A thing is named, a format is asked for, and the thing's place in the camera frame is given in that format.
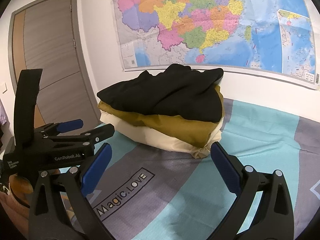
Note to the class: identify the colourful wall map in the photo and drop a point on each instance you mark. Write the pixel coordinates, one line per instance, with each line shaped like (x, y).
(278, 39)

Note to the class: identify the person's left hand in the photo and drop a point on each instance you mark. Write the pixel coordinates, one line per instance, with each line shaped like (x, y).
(21, 189)

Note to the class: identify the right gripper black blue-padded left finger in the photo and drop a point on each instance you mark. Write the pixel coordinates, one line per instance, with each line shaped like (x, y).
(48, 218)

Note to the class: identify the grey wooden door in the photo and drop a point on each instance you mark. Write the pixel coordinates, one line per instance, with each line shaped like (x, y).
(45, 34)

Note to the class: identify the black garment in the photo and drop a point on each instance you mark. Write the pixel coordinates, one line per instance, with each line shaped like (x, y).
(179, 90)

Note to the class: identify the mustard yellow garment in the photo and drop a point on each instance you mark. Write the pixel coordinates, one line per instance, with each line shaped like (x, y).
(194, 132)

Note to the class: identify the teal grey bed sheet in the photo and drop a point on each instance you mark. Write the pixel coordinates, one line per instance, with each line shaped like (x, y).
(148, 193)

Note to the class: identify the cream white folded garment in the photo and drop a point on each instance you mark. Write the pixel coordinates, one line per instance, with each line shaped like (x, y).
(154, 138)

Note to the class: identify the pink sleeve forearm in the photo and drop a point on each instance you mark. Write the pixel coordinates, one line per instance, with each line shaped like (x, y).
(14, 217)

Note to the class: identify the purple hanging garment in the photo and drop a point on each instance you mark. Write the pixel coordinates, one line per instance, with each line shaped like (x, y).
(3, 115)

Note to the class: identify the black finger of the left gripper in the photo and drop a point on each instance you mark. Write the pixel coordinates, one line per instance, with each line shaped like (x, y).
(100, 133)

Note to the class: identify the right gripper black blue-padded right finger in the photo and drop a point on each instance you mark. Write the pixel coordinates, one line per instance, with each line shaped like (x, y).
(262, 208)

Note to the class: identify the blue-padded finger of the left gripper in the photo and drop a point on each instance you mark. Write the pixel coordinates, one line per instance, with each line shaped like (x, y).
(70, 125)

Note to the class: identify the white wall switch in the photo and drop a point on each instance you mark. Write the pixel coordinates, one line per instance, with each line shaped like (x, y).
(3, 87)

